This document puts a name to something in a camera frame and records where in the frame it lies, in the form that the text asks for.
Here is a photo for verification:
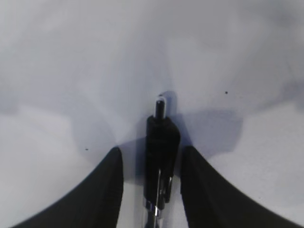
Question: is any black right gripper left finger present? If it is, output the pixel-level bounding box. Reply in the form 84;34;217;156
16;147;124;228

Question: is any black gel pen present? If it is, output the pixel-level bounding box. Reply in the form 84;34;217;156
142;95;181;228

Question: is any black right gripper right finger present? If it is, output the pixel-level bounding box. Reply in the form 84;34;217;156
180;146;299;228

